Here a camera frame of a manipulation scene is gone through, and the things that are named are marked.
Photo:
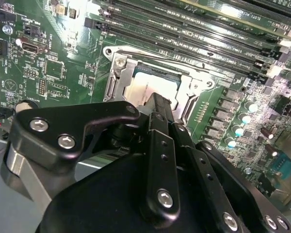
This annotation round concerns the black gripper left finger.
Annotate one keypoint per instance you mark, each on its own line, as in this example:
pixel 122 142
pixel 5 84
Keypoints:
pixel 63 121

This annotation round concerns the metal socket cover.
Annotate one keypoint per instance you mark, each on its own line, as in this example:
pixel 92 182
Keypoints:
pixel 124 77

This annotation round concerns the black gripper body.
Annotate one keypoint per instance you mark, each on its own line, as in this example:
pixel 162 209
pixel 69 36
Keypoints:
pixel 99 199

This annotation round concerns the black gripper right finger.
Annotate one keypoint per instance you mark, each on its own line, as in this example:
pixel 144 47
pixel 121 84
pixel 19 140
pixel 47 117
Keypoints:
pixel 220 179

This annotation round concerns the silver CPU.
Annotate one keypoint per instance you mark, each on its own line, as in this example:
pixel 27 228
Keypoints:
pixel 157 82

